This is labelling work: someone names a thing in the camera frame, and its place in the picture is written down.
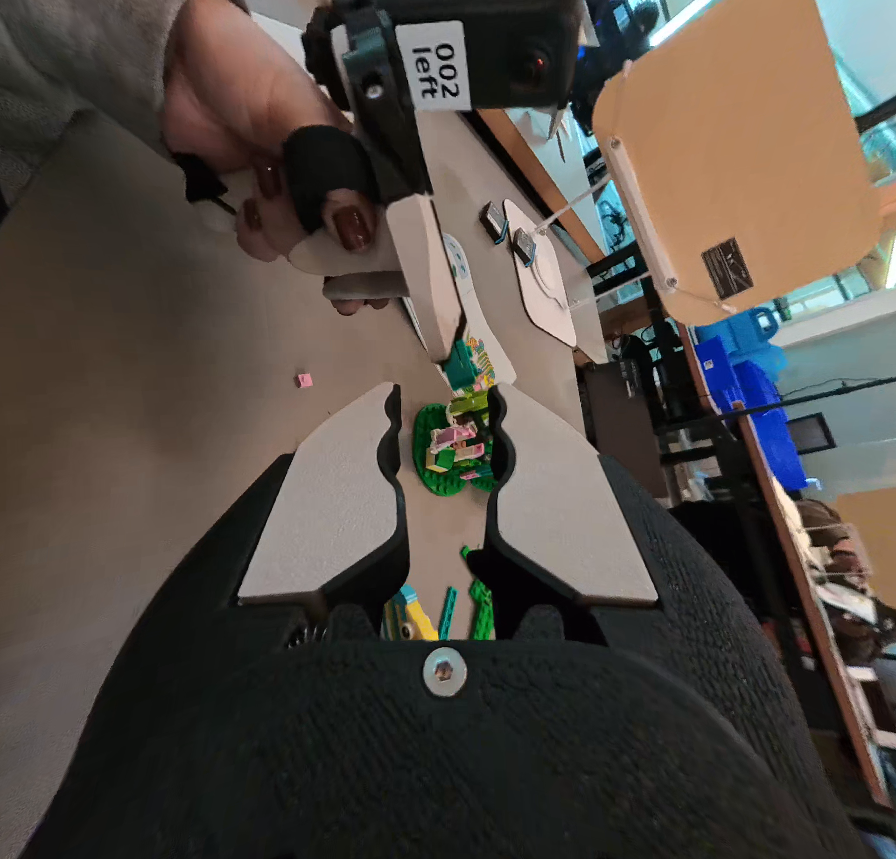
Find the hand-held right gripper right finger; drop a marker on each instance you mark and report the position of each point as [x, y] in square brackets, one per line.
[567, 530]

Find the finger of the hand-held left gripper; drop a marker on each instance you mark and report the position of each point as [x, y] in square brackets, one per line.
[430, 278]

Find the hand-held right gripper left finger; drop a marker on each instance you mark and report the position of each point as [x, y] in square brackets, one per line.
[329, 523]

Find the teal toy brick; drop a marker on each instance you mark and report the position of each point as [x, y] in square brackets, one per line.
[462, 369]

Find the person's left forearm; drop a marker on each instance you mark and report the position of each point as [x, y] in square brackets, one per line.
[70, 33]

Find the grey desk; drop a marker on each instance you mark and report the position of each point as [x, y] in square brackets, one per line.
[140, 453]

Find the white desk lamp wooden head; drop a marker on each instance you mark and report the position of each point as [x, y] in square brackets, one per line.
[735, 138]

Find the wooden background desk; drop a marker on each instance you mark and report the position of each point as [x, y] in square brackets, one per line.
[824, 663]

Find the person's left hand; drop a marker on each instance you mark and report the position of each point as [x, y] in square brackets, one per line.
[238, 103]

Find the black battery blue trim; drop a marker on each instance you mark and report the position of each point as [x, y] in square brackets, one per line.
[493, 222]
[523, 246]

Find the brick instruction booklet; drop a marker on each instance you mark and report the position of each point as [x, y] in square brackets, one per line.
[490, 355]

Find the pile of colourful bricks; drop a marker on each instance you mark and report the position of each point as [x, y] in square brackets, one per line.
[483, 614]

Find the green lego flower model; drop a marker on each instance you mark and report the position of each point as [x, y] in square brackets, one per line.
[437, 467]

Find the blue storage bin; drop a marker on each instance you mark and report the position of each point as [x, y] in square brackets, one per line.
[763, 411]

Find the black monitor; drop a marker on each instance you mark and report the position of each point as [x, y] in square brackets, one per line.
[810, 433]

